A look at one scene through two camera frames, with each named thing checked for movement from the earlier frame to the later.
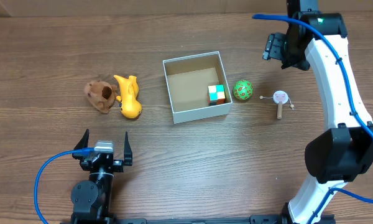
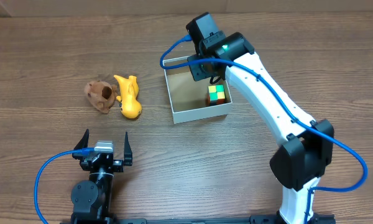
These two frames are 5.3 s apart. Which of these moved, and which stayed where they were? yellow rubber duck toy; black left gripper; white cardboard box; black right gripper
Moved: black right gripper
Stayed: white cardboard box; yellow rubber duck toy; black left gripper
